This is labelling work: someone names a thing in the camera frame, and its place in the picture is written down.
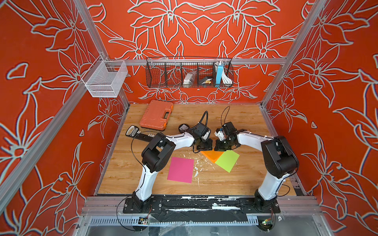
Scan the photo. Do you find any orange square paper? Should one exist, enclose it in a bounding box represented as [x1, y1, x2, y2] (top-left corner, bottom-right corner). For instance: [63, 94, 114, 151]
[200, 150, 223, 163]

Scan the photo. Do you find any green square paper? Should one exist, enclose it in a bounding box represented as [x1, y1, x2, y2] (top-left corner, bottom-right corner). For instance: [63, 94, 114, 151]
[215, 150, 240, 173]

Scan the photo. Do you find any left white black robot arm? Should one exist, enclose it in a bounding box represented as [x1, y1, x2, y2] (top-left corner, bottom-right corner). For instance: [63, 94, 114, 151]
[132, 132, 213, 208]

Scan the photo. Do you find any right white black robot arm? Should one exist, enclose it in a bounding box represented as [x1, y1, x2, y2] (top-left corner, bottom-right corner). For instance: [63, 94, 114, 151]
[214, 129, 299, 205]

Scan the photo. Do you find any pink square paper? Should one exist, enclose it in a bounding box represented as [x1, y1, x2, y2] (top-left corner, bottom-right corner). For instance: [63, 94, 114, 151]
[167, 157, 194, 183]

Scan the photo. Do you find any black round tape disc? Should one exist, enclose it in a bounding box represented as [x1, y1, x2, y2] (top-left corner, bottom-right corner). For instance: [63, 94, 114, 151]
[178, 124, 190, 133]

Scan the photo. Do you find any orange plastic tool case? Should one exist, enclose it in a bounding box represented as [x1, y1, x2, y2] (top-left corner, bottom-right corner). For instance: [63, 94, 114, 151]
[139, 100, 173, 131]

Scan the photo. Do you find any black small box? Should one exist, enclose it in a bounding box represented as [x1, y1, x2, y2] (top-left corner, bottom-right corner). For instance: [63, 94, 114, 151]
[198, 76, 213, 86]

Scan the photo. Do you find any clear plastic bag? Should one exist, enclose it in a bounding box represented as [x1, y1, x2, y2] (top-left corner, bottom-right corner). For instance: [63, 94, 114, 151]
[183, 71, 196, 88]

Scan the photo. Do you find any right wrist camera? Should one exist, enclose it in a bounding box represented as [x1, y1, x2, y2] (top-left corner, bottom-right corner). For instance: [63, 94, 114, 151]
[215, 122, 237, 141]

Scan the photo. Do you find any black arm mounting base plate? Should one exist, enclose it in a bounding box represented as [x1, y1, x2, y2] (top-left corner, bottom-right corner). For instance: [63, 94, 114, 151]
[121, 195, 281, 213]

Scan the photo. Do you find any white cable bundle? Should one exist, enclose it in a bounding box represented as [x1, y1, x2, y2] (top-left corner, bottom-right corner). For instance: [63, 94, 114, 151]
[222, 70, 233, 88]

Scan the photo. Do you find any black wire wall basket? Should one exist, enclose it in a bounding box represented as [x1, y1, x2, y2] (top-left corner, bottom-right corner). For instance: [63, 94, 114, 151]
[146, 56, 234, 88]

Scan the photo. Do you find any clear plastic wall bin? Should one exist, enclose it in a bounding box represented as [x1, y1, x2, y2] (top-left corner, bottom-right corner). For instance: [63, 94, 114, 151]
[81, 61, 128, 98]

